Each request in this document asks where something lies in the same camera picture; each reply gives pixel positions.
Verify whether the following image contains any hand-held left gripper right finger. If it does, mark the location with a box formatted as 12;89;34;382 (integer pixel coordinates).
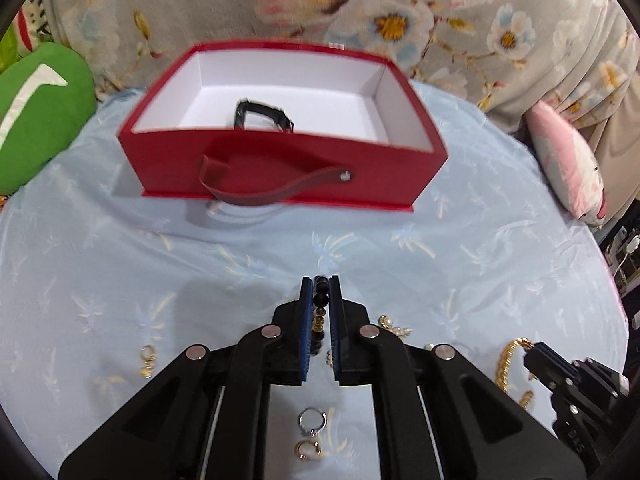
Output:
328;275;587;480

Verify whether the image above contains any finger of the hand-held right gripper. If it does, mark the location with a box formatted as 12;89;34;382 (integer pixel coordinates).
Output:
522;342;628;398
550;390;623;470

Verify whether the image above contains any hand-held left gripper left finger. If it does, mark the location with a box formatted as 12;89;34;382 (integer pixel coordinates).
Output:
57;276;314;480

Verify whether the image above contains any black bead bracelet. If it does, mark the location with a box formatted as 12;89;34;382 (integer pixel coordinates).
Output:
312;275;332;367

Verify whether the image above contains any gold chain bracelet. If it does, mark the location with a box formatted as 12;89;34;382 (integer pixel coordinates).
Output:
497;338;536;408

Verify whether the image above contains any pearl bracelet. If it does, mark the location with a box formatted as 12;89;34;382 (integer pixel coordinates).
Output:
377;314;435;352

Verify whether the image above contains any red cardboard box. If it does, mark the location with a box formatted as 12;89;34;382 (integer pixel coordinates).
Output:
116;42;449;212

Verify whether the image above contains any white charger plug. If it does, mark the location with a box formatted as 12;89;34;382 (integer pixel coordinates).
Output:
617;232;640;262

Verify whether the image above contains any gold drop earring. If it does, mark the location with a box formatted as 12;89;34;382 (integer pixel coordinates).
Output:
138;345;159;379

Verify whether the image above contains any pink pillow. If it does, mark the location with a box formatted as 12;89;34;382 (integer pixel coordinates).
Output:
522;100;607;226

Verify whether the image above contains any black wrist watch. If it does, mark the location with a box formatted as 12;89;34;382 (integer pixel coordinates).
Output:
233;99;295;134

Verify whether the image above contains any grey floral blanket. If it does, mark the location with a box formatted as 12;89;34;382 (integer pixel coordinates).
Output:
30;0;640;221

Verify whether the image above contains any green pillow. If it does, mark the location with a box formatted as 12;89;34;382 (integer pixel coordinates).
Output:
0;41;97;195

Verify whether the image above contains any colourful printed cushion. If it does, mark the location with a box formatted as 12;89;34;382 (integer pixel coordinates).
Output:
14;0;53;47

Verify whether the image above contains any silver ring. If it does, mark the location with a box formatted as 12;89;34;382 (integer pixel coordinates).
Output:
297;407;328;436

